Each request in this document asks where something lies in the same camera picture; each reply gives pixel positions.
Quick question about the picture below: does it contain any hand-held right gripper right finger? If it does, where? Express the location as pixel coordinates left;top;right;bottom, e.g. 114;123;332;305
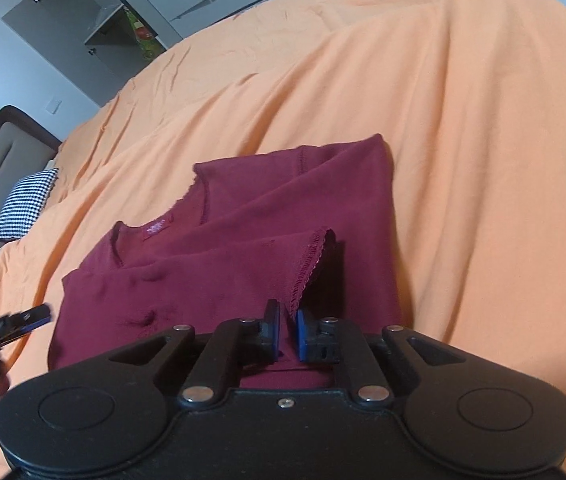
295;308;466;409

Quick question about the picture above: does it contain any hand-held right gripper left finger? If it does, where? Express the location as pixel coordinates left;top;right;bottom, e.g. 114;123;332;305
108;299;282;409

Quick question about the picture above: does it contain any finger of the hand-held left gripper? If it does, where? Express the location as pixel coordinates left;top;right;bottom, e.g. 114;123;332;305
7;302;54;335

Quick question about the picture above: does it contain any maroon knit shirt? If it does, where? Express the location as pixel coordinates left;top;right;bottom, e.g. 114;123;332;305
48;133;404;391

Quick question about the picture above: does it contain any black white checked pillow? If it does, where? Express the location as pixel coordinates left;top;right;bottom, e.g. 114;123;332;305
0;168;60;242

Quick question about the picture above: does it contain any orange bed blanket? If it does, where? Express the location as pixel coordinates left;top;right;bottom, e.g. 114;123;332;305
0;0;566;480

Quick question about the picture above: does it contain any colourful patterned cloth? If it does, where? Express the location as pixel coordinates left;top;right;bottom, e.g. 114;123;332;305
123;6;168;63

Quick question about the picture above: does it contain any grey wardrobe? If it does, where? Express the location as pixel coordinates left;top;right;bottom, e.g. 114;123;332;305
0;0;284;108

